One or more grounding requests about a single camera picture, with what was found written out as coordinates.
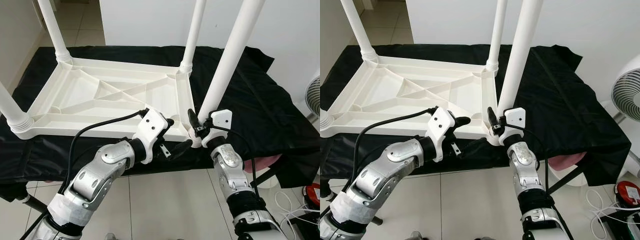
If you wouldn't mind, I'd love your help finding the white standing fan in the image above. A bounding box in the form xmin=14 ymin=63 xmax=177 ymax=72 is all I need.
xmin=305 ymin=75 xmax=321 ymax=121
xmin=605 ymin=67 xmax=640 ymax=176

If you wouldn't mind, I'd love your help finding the red round floor device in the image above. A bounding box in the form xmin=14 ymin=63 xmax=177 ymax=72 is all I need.
xmin=303 ymin=182 xmax=321 ymax=208
xmin=615 ymin=180 xmax=640 ymax=207

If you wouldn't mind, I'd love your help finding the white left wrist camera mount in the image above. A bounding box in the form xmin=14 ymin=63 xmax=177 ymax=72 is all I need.
xmin=132 ymin=107 xmax=169 ymax=163
xmin=425 ymin=106 xmax=457 ymax=162

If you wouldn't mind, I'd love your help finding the pink cloth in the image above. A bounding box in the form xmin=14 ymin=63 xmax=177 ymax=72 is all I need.
xmin=547 ymin=152 xmax=586 ymax=173
xmin=242 ymin=154 xmax=282 ymax=173

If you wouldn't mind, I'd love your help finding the black table cloth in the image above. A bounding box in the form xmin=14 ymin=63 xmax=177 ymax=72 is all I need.
xmin=0 ymin=45 xmax=321 ymax=188
xmin=320 ymin=44 xmax=632 ymax=187

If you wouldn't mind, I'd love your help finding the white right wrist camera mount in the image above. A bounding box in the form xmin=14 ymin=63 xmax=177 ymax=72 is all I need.
xmin=201 ymin=109 xmax=233 ymax=148
xmin=499 ymin=106 xmax=527 ymax=146

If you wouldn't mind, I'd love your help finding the white plastic children table top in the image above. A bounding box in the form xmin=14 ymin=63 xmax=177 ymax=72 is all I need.
xmin=11 ymin=56 xmax=203 ymax=148
xmin=320 ymin=55 xmax=501 ymax=147

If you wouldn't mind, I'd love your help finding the black floor box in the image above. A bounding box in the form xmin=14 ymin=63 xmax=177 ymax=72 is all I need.
xmin=597 ymin=205 xmax=640 ymax=240
xmin=287 ymin=207 xmax=321 ymax=240

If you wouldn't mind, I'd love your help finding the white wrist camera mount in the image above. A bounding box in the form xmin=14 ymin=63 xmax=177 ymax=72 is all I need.
xmin=499 ymin=106 xmax=527 ymax=146
xmin=201 ymin=109 xmax=233 ymax=148
xmin=132 ymin=107 xmax=169 ymax=163
xmin=425 ymin=106 xmax=457 ymax=162

